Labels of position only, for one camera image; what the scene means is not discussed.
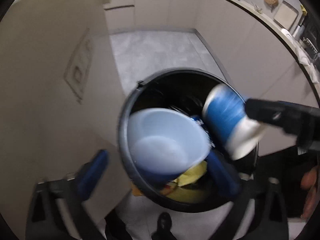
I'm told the black trash bucket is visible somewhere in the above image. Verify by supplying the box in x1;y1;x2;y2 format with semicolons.
118;68;258;213

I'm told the person's right hand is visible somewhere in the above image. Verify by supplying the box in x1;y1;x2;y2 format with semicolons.
300;166;319;220

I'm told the white plate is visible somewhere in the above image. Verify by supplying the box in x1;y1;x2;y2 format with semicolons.
281;28;293;41

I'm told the cutting board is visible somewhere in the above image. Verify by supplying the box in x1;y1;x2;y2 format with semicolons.
273;1;299;31

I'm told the blue plastic bowl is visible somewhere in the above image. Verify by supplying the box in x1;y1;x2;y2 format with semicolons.
127;108;211;184

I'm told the green checkered tablecloth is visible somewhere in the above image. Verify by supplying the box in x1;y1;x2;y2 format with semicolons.
1;0;129;239

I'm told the blue white paper cup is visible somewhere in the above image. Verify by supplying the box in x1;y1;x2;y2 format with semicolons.
202;83;266;160

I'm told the yellow towel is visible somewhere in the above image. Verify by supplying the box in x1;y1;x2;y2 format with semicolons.
160;161;208;204

